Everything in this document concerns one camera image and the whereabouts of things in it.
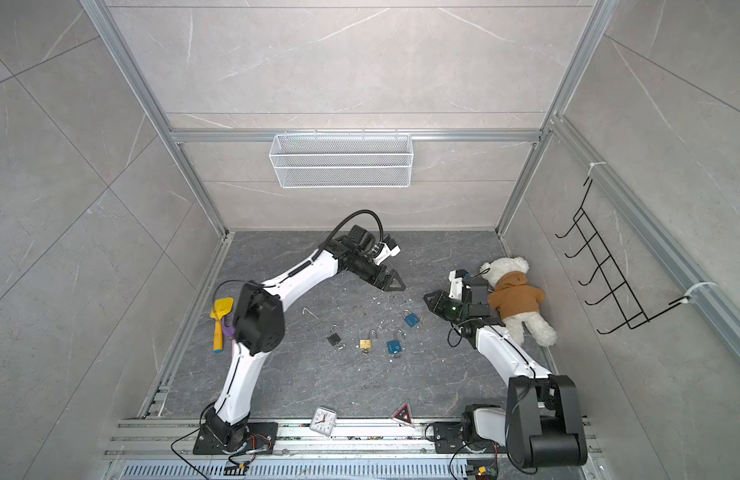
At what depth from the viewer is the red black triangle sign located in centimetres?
77

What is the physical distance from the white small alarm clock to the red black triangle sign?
0.52ft

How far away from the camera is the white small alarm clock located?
0.75 meters
